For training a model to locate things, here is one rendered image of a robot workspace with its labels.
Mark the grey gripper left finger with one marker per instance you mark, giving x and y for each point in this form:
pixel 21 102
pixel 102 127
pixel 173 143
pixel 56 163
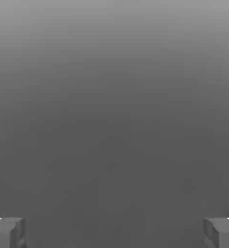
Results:
pixel 5 232

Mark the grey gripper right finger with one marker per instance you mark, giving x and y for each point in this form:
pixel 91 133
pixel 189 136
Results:
pixel 222 232

